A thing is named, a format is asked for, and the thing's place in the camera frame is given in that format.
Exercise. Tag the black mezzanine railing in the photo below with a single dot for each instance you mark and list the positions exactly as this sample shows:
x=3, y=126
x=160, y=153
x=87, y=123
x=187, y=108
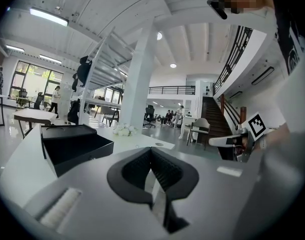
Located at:
x=232, y=59

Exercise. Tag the black office chair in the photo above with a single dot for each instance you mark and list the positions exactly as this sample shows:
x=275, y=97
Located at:
x=150, y=115

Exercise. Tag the round ceiling light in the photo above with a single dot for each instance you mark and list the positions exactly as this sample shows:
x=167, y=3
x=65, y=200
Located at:
x=173, y=65

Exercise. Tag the dark wooden staircase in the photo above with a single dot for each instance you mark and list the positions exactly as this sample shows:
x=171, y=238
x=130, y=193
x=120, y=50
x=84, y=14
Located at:
x=215, y=114

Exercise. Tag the person's right forearm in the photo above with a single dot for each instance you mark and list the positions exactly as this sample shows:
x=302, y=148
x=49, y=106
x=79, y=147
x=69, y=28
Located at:
x=280, y=134

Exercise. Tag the person's black printed t-shirt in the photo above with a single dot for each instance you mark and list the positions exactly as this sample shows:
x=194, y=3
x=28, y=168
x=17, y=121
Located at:
x=286, y=39

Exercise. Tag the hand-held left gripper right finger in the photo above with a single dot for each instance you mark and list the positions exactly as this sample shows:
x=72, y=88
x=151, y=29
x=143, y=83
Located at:
x=180, y=176

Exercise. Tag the white desk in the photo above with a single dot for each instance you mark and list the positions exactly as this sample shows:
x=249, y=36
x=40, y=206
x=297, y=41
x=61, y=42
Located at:
x=22, y=164

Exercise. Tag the black box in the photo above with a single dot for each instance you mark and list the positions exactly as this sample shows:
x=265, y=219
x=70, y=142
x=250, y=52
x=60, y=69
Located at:
x=75, y=146

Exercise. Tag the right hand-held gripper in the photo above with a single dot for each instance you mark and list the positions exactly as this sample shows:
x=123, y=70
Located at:
x=256, y=126

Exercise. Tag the wooden table with white top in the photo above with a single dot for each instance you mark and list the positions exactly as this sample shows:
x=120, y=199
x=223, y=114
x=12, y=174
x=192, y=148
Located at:
x=35, y=115

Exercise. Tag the long ceiling lamp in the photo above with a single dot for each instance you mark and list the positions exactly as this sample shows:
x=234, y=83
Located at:
x=48, y=16
x=50, y=59
x=15, y=48

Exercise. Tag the grey dining chair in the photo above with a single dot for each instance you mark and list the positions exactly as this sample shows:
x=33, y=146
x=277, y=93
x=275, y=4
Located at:
x=201, y=125

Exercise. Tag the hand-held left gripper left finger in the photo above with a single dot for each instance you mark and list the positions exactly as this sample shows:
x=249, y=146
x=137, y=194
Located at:
x=122, y=181

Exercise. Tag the white column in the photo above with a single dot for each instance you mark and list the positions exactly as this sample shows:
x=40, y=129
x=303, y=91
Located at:
x=137, y=84

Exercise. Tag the white metal shelving rack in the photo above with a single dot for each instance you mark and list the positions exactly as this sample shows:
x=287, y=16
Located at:
x=105, y=59

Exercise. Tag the black balcony railing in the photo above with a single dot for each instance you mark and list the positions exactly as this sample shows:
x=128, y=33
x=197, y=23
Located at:
x=171, y=90

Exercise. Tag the large black-framed window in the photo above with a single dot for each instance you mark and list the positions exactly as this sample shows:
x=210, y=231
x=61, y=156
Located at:
x=35, y=79

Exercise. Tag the black head-mounted camera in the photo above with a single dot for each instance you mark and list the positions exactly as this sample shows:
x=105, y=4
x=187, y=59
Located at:
x=217, y=9

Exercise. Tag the white flower bouquet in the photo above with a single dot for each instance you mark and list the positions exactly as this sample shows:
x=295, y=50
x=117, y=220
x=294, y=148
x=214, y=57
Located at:
x=124, y=130

